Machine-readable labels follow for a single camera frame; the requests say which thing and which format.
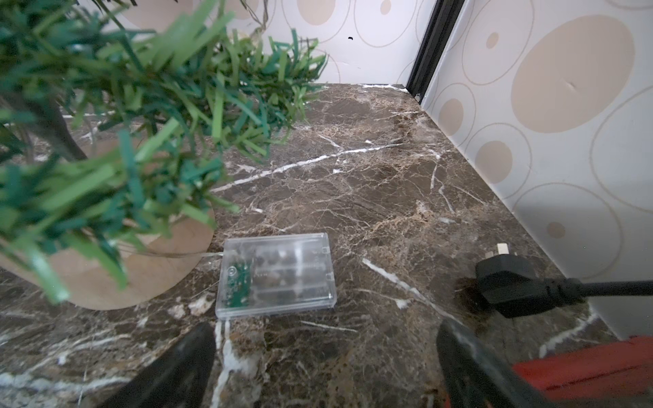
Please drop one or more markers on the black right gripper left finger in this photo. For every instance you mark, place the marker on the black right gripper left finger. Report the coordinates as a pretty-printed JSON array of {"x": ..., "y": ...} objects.
[{"x": 178, "y": 378}]

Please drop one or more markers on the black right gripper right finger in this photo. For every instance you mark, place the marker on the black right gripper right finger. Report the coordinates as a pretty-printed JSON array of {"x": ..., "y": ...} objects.
[{"x": 475, "y": 377}]

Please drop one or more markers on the clear plastic battery box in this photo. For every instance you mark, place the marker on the clear plastic battery box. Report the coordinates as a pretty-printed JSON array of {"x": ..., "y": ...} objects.
[{"x": 266, "y": 275}]

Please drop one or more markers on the round wooden tree base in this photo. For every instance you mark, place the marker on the round wooden tree base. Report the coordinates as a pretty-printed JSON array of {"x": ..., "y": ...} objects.
[{"x": 137, "y": 275}]

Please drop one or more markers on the small green christmas tree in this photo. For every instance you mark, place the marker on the small green christmas tree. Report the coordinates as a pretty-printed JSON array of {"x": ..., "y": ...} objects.
[{"x": 110, "y": 134}]

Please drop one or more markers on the black power plug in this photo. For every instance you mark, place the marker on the black power plug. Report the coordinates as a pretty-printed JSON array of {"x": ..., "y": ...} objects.
[{"x": 509, "y": 284}]

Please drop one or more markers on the red steel toaster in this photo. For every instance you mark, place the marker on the red steel toaster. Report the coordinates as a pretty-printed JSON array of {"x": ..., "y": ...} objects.
[{"x": 612, "y": 370}]

